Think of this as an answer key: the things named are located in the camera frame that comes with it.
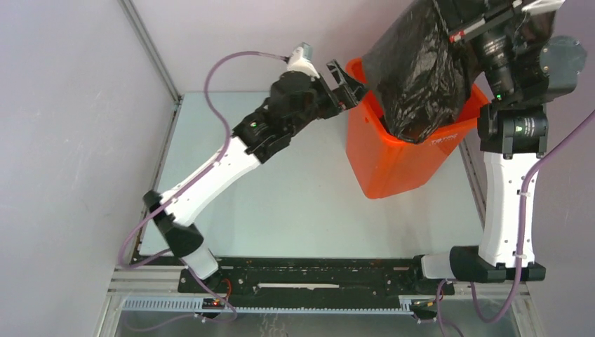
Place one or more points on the black plastic trash bag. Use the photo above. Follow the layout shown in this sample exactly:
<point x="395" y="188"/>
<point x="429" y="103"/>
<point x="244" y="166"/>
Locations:
<point x="419" y="78"/>

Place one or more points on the white slotted cable duct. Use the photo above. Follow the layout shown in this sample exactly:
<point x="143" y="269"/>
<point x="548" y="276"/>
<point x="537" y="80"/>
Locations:
<point x="192" y="305"/>

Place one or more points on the orange plastic trash bin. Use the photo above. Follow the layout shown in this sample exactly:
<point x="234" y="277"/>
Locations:
<point x="384" y="165"/>

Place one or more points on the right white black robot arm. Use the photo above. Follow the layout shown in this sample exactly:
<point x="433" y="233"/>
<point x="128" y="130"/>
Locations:
<point x="526" y="67"/>

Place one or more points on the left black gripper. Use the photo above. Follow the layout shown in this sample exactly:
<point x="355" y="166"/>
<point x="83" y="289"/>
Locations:
<point x="335" y="105"/>

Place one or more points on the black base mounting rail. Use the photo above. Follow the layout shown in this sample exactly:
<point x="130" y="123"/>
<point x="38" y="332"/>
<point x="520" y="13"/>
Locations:
<point x="313" y="282"/>

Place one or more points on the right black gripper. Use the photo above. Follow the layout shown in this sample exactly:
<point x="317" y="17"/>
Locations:
<point x="467" y="20"/>

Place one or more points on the left aluminium frame post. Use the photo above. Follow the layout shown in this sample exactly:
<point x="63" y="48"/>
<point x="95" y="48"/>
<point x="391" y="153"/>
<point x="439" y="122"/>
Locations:
<point x="131" y="12"/>

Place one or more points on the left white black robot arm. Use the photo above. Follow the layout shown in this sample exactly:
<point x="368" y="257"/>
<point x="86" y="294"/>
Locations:
<point x="297" y="98"/>

